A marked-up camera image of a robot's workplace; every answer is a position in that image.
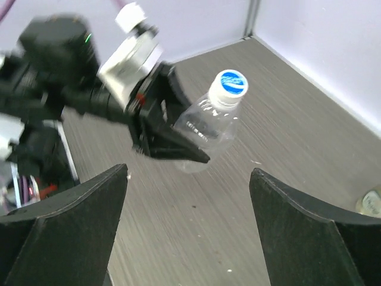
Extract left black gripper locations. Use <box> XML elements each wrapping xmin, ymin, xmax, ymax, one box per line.
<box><xmin>126</xmin><ymin>64</ymin><xmax>210</xmax><ymax>163</ymax></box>

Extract blue white bottle cap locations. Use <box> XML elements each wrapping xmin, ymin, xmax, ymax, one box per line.
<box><xmin>207</xmin><ymin>69</ymin><xmax>249</xmax><ymax>110</ymax></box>

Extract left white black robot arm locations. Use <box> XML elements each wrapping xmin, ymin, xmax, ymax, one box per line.
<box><xmin>1</xmin><ymin>14</ymin><xmax>210</xmax><ymax>192</ymax></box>

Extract clear plastic bottle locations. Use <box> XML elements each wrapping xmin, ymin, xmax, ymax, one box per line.
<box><xmin>174</xmin><ymin>91</ymin><xmax>241</xmax><ymax>173</ymax></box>

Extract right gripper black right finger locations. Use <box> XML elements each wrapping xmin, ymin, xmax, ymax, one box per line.
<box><xmin>249</xmin><ymin>168</ymin><xmax>380</xmax><ymax>286</ymax></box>

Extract green cap glass bottle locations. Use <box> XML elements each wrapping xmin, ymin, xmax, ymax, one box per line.
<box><xmin>355</xmin><ymin>185</ymin><xmax>381</xmax><ymax>218</ymax></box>

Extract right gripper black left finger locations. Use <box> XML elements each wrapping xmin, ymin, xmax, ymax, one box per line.
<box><xmin>1</xmin><ymin>164</ymin><xmax>128</xmax><ymax>286</ymax></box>

